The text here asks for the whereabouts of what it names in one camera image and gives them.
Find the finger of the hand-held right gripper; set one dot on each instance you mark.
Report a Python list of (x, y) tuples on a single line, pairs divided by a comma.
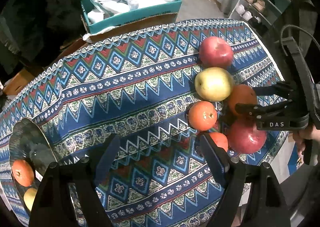
[(257, 108), (271, 89)]

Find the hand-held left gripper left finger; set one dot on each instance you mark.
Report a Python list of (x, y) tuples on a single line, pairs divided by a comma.
[(108, 150)]

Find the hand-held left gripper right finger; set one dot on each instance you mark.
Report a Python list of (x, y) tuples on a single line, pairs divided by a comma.
[(214, 151)]

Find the small orange tangerine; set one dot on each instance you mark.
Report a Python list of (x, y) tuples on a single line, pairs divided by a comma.
[(220, 140), (202, 115), (23, 173)]

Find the large orange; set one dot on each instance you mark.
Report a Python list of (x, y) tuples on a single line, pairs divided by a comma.
[(241, 95)]

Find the red apple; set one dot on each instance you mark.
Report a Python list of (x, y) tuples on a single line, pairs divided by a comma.
[(246, 138), (216, 51)]

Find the yellow green apple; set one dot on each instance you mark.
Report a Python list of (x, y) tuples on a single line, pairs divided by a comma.
[(213, 84), (30, 198)]

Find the dark glass bowl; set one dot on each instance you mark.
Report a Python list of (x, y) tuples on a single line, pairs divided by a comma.
[(32, 139)]

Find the person's right hand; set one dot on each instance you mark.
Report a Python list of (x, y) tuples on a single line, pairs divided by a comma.
[(298, 139)]

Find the blue patterned tablecloth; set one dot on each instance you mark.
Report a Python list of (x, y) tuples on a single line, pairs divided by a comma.
[(140, 86)]

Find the white shoes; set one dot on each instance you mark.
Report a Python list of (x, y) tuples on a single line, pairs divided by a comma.
[(245, 12)]

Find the beige shoes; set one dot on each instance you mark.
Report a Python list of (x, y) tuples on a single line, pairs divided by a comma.
[(255, 1)]

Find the brown cardboard box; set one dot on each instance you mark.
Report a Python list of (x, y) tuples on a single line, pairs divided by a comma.
[(20, 79), (140, 26)]

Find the teal cardboard box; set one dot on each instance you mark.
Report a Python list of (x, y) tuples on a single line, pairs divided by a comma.
[(140, 15)]

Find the dark hanging clothes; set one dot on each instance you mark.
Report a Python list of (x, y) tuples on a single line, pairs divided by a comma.
[(37, 16)]

